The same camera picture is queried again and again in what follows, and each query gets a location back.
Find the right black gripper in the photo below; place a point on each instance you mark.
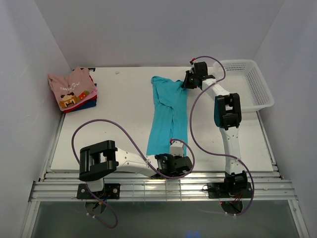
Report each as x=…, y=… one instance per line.
x=185, y=84

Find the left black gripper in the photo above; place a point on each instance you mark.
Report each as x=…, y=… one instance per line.
x=170, y=156

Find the teal t-shirt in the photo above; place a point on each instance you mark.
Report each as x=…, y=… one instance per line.
x=170, y=115

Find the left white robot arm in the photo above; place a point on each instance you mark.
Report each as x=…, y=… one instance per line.
x=101, y=159

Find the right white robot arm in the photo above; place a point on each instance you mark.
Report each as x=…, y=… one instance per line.
x=227, y=117

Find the white plastic basket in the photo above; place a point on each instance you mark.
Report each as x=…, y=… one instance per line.
x=244, y=77

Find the pink folded t-shirt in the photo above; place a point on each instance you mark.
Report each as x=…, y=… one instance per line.
x=86, y=95

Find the blue folded t-shirt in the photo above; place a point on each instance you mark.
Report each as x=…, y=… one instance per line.
x=86, y=104

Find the beige folded t-shirt with print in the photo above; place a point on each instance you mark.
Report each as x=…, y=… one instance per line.
x=66, y=89

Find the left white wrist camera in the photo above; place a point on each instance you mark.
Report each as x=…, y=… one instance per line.
x=176, y=148

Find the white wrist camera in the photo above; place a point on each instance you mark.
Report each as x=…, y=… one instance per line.
x=176, y=148
x=193, y=62

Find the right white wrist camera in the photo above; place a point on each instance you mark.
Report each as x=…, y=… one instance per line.
x=193, y=62

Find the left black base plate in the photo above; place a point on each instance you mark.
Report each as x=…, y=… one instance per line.
x=110, y=191

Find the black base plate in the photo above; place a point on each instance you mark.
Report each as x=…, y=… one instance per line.
x=110, y=191
x=219, y=190

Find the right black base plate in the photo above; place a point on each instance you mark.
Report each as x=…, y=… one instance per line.
x=219, y=190

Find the aluminium rail frame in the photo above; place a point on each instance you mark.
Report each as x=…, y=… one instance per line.
x=62, y=187

